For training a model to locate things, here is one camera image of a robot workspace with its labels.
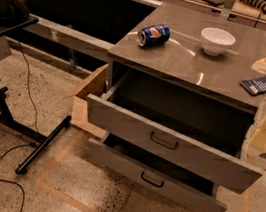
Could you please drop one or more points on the grey lower drawer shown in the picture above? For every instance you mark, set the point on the grey lower drawer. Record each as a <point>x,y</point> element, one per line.
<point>157,174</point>

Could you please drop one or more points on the blue pepsi can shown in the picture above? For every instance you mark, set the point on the blue pepsi can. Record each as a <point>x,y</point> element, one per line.
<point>153,35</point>

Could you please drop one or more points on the brown cardboard box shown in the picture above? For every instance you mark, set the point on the brown cardboard box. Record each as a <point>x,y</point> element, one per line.
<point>94,84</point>

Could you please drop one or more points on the grey drawer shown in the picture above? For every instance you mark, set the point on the grey drawer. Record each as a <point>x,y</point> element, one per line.
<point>157,174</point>
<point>192,131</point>

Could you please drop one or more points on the grey upper drawer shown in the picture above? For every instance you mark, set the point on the grey upper drawer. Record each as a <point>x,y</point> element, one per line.
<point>192,131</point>

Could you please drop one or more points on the blue rxbar blueberry wrapper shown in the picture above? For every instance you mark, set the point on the blue rxbar blueberry wrapper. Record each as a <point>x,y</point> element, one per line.
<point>255,86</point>

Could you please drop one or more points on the white ceramic bowl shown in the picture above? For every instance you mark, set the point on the white ceramic bowl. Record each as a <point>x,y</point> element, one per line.
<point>215,41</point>

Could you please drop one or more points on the black metal stand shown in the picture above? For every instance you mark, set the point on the black metal stand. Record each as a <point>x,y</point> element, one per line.
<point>7,119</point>

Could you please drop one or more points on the grey drawer cabinet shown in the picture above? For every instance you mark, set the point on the grey drawer cabinet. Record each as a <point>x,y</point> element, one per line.
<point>183,62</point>

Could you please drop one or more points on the grey metal bench rail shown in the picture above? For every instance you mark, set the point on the grey metal bench rail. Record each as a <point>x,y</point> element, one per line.
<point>71,38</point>

